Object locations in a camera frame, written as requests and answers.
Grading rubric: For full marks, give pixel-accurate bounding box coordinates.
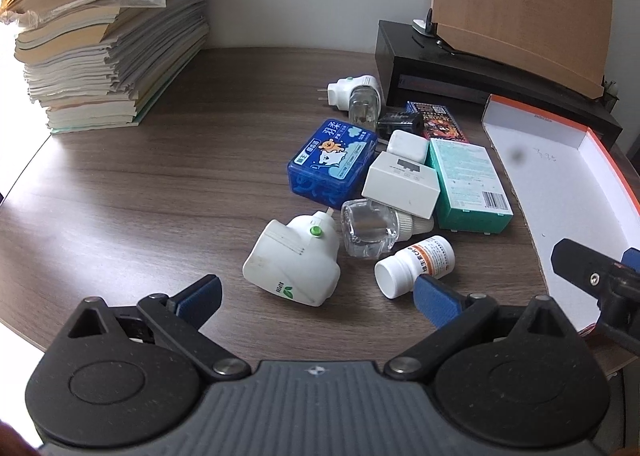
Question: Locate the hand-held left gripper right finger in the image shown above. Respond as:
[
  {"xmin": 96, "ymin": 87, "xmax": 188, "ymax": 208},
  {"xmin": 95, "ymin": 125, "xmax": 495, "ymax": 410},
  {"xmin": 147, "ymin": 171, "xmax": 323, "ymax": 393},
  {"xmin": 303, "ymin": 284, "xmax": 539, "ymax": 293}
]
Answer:
[{"xmin": 382, "ymin": 274, "xmax": 576, "ymax": 383}]

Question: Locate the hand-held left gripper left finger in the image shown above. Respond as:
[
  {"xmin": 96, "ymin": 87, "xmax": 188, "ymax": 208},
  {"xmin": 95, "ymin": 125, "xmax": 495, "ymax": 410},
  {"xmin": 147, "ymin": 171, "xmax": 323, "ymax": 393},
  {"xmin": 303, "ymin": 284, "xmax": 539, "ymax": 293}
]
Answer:
[{"xmin": 65, "ymin": 274, "xmax": 251, "ymax": 383}]

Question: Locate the white pill bottle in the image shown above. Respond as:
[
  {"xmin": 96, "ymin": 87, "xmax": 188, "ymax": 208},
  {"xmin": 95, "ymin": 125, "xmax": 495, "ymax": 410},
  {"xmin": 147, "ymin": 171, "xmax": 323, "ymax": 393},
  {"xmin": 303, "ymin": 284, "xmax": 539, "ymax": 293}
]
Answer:
[{"xmin": 374, "ymin": 235, "xmax": 456, "ymax": 299}]

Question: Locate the large white plug-in heater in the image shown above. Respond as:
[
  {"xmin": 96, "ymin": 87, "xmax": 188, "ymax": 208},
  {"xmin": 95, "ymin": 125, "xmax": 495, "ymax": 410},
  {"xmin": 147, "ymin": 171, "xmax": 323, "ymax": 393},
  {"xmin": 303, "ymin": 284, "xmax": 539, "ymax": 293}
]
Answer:
[{"xmin": 242, "ymin": 208, "xmax": 342, "ymax": 307}]

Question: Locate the orange and white box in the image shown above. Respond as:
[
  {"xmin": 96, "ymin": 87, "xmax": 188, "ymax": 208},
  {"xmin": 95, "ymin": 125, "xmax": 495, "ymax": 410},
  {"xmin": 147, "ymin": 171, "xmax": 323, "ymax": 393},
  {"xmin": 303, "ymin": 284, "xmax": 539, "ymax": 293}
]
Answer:
[{"xmin": 481, "ymin": 94, "xmax": 640, "ymax": 337}]

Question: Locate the clear liquid bottle white cap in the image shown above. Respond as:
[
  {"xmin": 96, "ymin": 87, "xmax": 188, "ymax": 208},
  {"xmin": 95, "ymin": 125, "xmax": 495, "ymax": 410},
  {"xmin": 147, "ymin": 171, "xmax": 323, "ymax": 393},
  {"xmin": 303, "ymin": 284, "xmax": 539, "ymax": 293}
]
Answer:
[{"xmin": 340, "ymin": 199, "xmax": 435, "ymax": 259}]

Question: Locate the white cardboard box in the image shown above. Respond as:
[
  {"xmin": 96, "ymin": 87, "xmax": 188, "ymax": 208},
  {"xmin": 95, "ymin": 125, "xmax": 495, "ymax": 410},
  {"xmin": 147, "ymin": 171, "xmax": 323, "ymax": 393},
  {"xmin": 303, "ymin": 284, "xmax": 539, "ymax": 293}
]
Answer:
[{"xmin": 361, "ymin": 151, "xmax": 442, "ymax": 217}]

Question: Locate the green cardboard box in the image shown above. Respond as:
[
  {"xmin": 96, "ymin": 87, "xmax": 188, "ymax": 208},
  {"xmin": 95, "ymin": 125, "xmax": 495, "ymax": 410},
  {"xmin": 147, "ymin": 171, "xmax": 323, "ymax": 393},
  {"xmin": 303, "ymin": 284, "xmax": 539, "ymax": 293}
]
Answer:
[{"xmin": 427, "ymin": 137, "xmax": 515, "ymax": 235}]

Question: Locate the white wall charger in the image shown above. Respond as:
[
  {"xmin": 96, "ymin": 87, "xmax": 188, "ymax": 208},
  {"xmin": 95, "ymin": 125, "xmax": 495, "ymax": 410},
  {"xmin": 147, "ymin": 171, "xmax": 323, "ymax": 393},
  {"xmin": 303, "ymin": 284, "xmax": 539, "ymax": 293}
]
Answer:
[{"xmin": 386, "ymin": 130, "xmax": 430, "ymax": 164}]

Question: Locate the blue dental floss box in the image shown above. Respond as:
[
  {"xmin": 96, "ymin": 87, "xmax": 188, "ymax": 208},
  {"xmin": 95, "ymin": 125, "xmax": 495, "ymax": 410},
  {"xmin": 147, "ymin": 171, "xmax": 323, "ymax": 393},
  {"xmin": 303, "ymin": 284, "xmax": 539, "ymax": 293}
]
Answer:
[{"xmin": 287, "ymin": 118, "xmax": 379, "ymax": 201}]

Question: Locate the black wall charger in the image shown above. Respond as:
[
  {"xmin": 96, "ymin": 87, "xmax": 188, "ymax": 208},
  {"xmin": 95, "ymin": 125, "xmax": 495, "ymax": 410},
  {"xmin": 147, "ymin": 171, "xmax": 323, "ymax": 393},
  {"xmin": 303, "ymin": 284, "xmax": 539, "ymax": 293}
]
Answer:
[{"xmin": 376, "ymin": 108, "xmax": 426, "ymax": 141}]

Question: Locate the red patterned card pack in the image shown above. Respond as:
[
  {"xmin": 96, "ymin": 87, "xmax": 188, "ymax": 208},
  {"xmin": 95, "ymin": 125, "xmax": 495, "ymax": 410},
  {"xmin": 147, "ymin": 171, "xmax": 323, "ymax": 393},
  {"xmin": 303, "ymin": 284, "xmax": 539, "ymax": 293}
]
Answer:
[{"xmin": 405, "ymin": 100, "xmax": 470, "ymax": 144}]

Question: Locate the small white heater with bottle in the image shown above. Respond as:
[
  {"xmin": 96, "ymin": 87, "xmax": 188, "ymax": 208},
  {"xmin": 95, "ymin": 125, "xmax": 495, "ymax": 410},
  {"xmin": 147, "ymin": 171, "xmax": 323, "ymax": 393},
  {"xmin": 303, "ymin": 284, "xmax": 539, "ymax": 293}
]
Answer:
[{"xmin": 316, "ymin": 76, "xmax": 385, "ymax": 133}]

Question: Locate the black desk riser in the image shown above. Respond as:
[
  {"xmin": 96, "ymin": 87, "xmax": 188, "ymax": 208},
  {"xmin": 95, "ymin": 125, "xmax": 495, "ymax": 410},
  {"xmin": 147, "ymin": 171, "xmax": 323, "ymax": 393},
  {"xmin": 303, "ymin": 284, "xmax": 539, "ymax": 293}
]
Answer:
[{"xmin": 375, "ymin": 20, "xmax": 624, "ymax": 147}]

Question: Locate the stack of books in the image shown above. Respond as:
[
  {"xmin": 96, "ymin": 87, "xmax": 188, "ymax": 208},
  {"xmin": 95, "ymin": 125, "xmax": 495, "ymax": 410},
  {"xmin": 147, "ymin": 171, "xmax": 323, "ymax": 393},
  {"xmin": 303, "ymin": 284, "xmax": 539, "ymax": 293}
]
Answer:
[{"xmin": 0, "ymin": 0, "xmax": 211, "ymax": 135}]

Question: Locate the curved wooden board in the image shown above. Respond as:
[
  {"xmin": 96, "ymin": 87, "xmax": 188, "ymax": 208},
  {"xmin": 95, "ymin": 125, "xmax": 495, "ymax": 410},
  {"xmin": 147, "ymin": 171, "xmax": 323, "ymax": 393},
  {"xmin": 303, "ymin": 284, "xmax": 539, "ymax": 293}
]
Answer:
[{"xmin": 429, "ymin": 0, "xmax": 615, "ymax": 99}]

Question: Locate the black cable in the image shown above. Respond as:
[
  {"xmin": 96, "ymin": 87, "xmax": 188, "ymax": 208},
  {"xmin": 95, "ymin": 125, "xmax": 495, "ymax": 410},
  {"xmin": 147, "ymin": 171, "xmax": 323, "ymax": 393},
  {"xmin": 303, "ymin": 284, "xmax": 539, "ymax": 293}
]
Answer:
[{"xmin": 412, "ymin": 33, "xmax": 472, "ymax": 57}]

